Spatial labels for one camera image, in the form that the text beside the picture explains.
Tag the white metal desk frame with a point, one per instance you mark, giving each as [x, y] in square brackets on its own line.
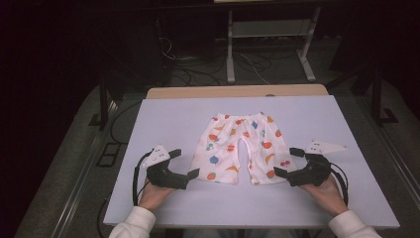
[269, 28]

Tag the white fruit print pants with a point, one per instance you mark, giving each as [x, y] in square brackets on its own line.
[242, 148]

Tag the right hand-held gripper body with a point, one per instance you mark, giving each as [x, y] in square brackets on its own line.
[313, 172]

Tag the black metal stand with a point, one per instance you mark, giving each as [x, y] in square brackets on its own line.
[104, 105]
[376, 95]

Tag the person's right hand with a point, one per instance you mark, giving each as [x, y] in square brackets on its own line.
[325, 196]

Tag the person's left hand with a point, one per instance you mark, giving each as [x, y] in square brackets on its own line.
[153, 196]

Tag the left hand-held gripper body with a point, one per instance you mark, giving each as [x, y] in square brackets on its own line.
[165, 177]

